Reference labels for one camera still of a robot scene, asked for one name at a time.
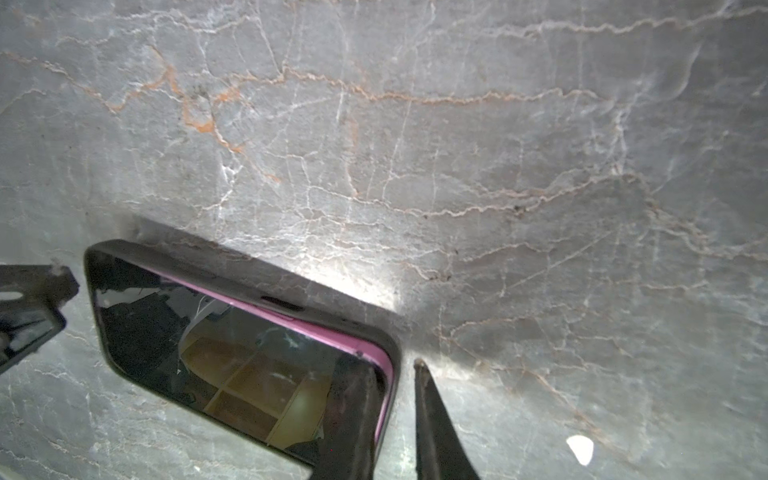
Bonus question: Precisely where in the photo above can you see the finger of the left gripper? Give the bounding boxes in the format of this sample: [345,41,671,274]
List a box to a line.
[1,264,79,372]

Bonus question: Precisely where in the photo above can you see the purple-edged phone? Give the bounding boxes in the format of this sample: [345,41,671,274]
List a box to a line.
[88,258,394,465]

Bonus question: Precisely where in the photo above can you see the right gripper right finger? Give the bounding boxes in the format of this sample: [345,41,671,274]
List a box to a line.
[414,359,480,480]

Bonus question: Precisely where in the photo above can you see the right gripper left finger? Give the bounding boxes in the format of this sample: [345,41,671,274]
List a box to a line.
[311,356,384,479]

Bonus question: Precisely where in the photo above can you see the black case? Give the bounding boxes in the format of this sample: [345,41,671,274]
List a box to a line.
[84,240,401,466]

